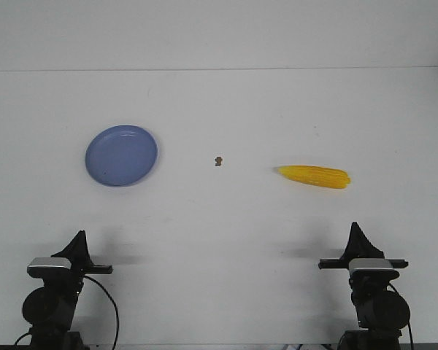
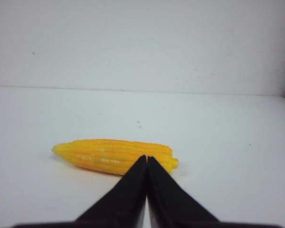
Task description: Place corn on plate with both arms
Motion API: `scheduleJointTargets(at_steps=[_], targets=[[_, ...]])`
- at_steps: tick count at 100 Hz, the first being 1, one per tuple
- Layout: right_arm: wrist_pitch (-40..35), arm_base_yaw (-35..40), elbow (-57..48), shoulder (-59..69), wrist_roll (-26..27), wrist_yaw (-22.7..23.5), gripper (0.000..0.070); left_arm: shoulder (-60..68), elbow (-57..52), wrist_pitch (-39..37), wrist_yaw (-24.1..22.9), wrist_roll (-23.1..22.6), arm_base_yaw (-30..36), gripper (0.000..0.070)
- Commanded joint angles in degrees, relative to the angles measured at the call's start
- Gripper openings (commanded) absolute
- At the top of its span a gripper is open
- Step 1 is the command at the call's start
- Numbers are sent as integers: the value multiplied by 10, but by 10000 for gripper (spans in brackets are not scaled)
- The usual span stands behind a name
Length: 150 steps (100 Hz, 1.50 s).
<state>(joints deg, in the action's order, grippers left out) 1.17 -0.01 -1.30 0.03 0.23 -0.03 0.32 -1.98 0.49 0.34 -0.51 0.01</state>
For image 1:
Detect yellow corn cob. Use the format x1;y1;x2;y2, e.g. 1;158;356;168
277;165;351;190

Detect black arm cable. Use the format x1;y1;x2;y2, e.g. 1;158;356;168
386;282;415;346
82;275;120;347

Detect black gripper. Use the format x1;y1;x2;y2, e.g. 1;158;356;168
51;230;113;280
318;221;410;271

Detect blue round plate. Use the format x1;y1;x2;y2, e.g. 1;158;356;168
85;125;158;187

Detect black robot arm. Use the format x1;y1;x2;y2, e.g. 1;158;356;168
318;222;412;349
12;230;120;349

